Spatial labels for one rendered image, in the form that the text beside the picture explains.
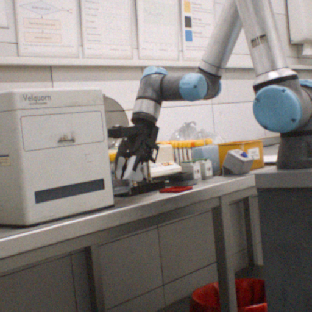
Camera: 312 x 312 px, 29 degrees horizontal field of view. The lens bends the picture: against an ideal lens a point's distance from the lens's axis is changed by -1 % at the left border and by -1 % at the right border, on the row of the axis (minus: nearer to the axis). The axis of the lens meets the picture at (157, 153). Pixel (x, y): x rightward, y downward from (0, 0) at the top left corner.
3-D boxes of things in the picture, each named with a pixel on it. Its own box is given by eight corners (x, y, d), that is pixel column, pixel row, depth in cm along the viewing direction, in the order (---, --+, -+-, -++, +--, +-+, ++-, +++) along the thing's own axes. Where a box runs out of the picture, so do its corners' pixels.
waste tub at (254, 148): (245, 172, 205) (242, 142, 205) (213, 172, 214) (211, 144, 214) (265, 167, 215) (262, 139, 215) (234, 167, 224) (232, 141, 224)
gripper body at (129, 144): (155, 166, 164) (165, 126, 168) (136, 153, 158) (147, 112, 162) (134, 167, 169) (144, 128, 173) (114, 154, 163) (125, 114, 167)
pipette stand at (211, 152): (208, 177, 199) (206, 147, 198) (191, 178, 203) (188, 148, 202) (223, 173, 206) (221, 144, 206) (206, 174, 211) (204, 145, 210)
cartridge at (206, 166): (206, 180, 192) (204, 158, 192) (194, 180, 195) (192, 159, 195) (212, 178, 196) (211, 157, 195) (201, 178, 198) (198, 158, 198)
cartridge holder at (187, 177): (187, 186, 179) (186, 174, 179) (164, 186, 185) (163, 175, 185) (198, 183, 183) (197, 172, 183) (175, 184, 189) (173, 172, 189)
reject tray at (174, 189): (178, 192, 166) (178, 189, 166) (159, 192, 170) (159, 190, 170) (192, 189, 171) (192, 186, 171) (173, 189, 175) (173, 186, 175)
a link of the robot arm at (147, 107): (150, 97, 164) (127, 100, 169) (146, 113, 162) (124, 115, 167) (166, 110, 169) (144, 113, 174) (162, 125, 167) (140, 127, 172)
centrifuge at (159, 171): (141, 185, 196) (137, 147, 195) (88, 184, 218) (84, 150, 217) (192, 175, 212) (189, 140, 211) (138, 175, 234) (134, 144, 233)
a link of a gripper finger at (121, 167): (133, 195, 162) (141, 164, 165) (119, 187, 158) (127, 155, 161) (124, 195, 164) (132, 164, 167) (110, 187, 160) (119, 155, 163)
